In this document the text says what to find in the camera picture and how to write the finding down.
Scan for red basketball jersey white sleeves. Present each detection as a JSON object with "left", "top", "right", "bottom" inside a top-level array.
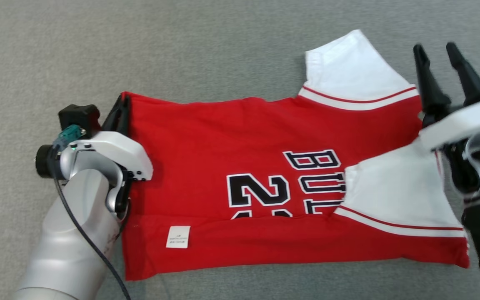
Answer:
[{"left": 121, "top": 29, "right": 471, "bottom": 282}]

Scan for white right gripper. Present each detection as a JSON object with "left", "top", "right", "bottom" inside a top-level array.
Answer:
[{"left": 413, "top": 42, "right": 480, "bottom": 205}]

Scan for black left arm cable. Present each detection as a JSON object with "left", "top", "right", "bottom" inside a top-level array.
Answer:
[{"left": 50, "top": 153, "right": 133, "bottom": 300}]

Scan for teal left camera connector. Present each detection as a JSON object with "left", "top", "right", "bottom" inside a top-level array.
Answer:
[{"left": 52, "top": 124, "right": 87, "bottom": 152}]

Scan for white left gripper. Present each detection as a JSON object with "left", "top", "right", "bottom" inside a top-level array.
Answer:
[{"left": 35, "top": 94, "right": 154, "bottom": 221}]

